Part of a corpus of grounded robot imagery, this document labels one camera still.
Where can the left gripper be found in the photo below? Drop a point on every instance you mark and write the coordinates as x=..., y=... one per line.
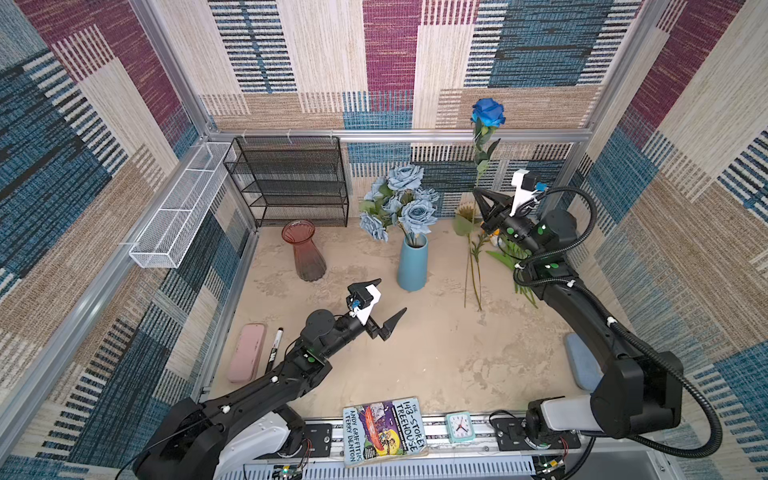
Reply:
x=381, y=332

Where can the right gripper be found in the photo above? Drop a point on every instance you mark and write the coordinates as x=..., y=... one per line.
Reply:
x=492, y=215

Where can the cream sunflower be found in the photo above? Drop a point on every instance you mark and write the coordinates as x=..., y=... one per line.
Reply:
x=467, y=225

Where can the blue ceramic vase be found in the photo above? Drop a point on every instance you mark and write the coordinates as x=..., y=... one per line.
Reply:
x=413, y=265

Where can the dark blue rose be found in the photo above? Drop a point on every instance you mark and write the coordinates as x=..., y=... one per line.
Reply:
x=487, y=117

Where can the pale blue rose bouquet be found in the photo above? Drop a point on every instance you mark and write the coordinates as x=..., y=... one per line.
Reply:
x=400, y=200

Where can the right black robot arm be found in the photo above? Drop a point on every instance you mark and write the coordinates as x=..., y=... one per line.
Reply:
x=641, y=389

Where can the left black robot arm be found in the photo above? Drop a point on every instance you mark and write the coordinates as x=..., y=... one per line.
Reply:
x=204, y=440

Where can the red ribbed glass vase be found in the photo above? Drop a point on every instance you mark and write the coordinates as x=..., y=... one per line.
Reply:
x=309, y=262

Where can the tulip bunch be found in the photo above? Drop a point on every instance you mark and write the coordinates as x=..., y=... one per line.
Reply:
x=510, y=254

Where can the black marker pen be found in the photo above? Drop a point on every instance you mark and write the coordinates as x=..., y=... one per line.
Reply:
x=274, y=350

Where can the colourful treehouse book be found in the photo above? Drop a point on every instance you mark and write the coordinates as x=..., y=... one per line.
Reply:
x=382, y=431

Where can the pink pencil case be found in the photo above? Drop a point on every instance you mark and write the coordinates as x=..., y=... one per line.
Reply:
x=244, y=361

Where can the small mint alarm clock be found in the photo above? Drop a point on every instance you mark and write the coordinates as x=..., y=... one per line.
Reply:
x=459, y=427

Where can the blue grey oval pad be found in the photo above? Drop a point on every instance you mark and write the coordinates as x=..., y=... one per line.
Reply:
x=584, y=367

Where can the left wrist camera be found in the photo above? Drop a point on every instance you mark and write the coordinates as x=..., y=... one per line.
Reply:
x=360, y=305

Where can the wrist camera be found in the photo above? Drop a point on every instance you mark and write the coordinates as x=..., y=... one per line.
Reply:
x=360, y=305
x=528, y=189

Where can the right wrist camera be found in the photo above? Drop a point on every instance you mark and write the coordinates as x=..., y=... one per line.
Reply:
x=528, y=189

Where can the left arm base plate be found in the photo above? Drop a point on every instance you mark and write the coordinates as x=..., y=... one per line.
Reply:
x=314, y=440

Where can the black wire mesh shelf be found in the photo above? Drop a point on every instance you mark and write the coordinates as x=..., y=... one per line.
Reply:
x=282, y=179

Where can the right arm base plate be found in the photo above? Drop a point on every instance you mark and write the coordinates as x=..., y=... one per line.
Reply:
x=513, y=433

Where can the white wire mesh basket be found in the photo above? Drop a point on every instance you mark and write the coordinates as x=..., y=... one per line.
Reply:
x=166, y=239

